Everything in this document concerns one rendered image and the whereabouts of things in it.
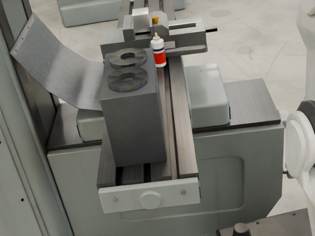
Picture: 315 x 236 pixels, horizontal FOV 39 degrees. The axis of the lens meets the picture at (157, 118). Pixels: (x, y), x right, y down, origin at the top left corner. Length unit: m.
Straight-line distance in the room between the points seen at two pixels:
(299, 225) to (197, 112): 0.45
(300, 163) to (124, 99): 0.38
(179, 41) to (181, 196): 0.62
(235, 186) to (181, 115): 0.53
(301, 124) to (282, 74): 2.31
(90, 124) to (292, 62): 2.15
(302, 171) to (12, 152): 0.90
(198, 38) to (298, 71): 1.83
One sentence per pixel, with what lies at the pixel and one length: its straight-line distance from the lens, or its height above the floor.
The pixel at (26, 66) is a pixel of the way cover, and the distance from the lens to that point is 1.35.
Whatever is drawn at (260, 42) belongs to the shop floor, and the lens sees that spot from 3.65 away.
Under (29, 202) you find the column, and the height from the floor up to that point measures 0.56.
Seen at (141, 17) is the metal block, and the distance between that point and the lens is 1.46.
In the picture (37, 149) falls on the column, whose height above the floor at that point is 0.74.
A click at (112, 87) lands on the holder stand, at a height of 1.12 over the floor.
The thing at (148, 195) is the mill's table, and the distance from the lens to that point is 0.99.
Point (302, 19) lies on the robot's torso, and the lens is 0.83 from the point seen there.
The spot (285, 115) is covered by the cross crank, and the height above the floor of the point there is 0.65.
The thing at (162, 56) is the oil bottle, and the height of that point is 0.96.
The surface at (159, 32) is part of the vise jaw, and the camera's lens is 1.44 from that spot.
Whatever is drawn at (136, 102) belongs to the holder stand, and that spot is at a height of 1.09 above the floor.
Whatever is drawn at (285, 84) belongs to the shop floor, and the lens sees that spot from 3.08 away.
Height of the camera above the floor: 1.58
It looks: 34 degrees down
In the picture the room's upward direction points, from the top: 9 degrees counter-clockwise
